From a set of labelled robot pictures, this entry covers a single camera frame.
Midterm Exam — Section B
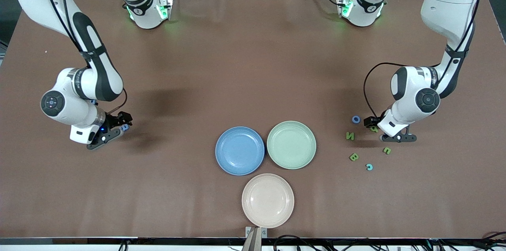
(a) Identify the green plate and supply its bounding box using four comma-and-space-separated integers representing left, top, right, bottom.
266, 121, 317, 170

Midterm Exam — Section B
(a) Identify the blue plate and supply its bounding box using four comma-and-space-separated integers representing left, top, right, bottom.
215, 126, 265, 176

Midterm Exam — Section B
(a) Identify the beige plate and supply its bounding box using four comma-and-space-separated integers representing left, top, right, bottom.
242, 173, 295, 228

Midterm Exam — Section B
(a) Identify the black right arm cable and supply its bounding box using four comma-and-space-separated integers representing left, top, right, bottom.
38, 0, 128, 116

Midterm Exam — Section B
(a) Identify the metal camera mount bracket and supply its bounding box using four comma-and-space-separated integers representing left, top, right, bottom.
242, 226, 268, 251

